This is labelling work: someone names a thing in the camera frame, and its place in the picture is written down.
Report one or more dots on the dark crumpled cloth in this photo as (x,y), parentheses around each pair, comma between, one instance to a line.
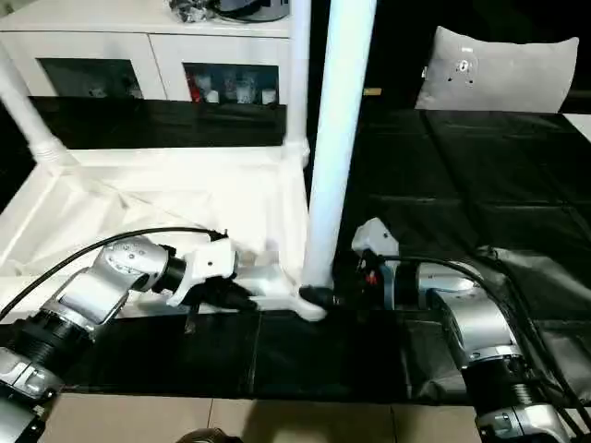
(191,11)

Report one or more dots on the small yellow label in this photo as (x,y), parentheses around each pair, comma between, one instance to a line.
(372,91)

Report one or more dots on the white glass-door cabinet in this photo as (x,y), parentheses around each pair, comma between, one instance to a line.
(138,46)

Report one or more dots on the black work mat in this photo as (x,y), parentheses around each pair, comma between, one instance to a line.
(461,161)

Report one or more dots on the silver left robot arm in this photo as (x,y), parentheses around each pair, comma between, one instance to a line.
(101,281)

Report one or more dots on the white flat sheet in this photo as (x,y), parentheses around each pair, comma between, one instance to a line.
(577,122)

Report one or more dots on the white plastic table leg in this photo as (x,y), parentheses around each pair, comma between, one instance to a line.
(337,138)
(23,111)
(297,69)

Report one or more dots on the white plastic table top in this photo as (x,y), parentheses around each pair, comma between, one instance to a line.
(184,194)

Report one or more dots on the tall white jar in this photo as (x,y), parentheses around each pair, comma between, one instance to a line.
(243,92)

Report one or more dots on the black tall furniture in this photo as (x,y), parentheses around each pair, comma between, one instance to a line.
(401,46)

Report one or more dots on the grey printed cushion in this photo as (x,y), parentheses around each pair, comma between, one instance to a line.
(498,78)

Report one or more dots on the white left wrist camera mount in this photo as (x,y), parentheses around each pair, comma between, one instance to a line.
(208,263)

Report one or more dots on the small white cup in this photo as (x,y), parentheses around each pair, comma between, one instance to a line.
(213,96)
(269,96)

